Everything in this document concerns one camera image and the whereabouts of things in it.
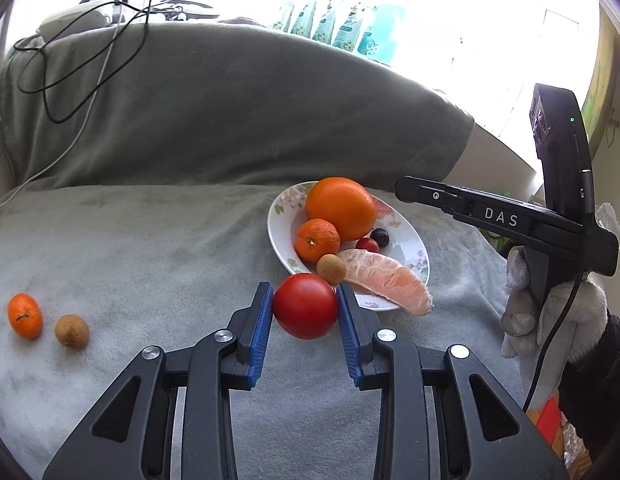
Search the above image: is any person's right forearm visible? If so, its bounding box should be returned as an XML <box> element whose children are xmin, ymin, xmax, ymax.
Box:
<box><xmin>557</xmin><ymin>307</ymin><xmax>620</xmax><ymax>461</ymax></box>

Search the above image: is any grey cushion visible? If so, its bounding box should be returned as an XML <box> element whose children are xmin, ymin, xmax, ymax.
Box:
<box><xmin>0</xmin><ymin>22</ymin><xmax>476</xmax><ymax>193</ymax></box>

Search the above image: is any red packet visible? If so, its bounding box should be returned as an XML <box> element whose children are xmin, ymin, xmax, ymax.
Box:
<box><xmin>527</xmin><ymin>395</ymin><xmax>563</xmax><ymax>448</ymax></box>

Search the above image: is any brown round fruit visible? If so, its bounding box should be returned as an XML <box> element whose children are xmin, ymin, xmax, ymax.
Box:
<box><xmin>54</xmin><ymin>314</ymin><xmax>90</xmax><ymax>348</ymax></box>
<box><xmin>317</xmin><ymin>253</ymin><xmax>347</xmax><ymax>285</ymax></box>

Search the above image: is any white floral plate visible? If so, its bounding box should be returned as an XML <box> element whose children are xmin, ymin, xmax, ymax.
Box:
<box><xmin>267</xmin><ymin>180</ymin><xmax>431</xmax><ymax>312</ymax></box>

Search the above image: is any green wall poster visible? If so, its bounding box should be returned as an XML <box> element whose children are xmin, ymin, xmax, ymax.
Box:
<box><xmin>580</xmin><ymin>25</ymin><xmax>616</xmax><ymax>161</ymax></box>

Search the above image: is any white cable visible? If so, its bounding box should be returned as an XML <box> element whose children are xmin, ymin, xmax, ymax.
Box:
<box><xmin>0</xmin><ymin>0</ymin><xmax>125</xmax><ymax>211</ymax></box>

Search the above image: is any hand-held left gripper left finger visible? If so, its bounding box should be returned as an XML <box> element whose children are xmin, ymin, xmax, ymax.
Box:
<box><xmin>42</xmin><ymin>281</ymin><xmax>275</xmax><ymax>480</ymax></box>

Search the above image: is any mandarin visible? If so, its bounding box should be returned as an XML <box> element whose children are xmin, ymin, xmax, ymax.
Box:
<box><xmin>8</xmin><ymin>293</ymin><xmax>43</xmax><ymax>340</ymax></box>
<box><xmin>295</xmin><ymin>218</ymin><xmax>341</xmax><ymax>264</ymax></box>

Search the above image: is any person's right hand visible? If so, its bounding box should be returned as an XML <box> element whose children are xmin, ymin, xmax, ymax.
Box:
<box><xmin>500</xmin><ymin>247</ymin><xmax>608</xmax><ymax>411</ymax></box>

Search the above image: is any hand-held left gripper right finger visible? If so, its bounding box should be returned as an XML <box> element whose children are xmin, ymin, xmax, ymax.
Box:
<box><xmin>336</xmin><ymin>282</ymin><xmax>568</xmax><ymax>480</ymax></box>

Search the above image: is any large red tomato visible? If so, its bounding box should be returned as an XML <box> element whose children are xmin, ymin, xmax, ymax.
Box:
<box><xmin>272</xmin><ymin>273</ymin><xmax>339</xmax><ymax>340</ymax></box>

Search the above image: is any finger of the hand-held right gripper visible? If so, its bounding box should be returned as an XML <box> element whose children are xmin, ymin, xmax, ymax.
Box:
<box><xmin>394</xmin><ymin>175</ymin><xmax>546</xmax><ymax>242</ymax></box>

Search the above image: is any light grey towel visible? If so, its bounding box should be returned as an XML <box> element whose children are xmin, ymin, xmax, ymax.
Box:
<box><xmin>0</xmin><ymin>182</ymin><xmax>541</xmax><ymax>480</ymax></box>

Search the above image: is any large orange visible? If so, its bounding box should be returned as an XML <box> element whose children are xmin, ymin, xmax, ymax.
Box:
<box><xmin>305</xmin><ymin>177</ymin><xmax>378</xmax><ymax>242</ymax></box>

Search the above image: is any window with white frame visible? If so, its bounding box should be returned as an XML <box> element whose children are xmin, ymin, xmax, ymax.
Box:
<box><xmin>130</xmin><ymin>0</ymin><xmax>606</xmax><ymax>171</ymax></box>

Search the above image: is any row of teal refill pouches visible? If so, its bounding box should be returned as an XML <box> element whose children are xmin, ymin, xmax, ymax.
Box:
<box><xmin>272</xmin><ymin>0</ymin><xmax>408</xmax><ymax>63</ymax></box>

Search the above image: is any peeled pomelo segment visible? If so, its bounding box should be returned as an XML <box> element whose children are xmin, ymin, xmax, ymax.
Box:
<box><xmin>335</xmin><ymin>249</ymin><xmax>434</xmax><ymax>316</ymax></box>

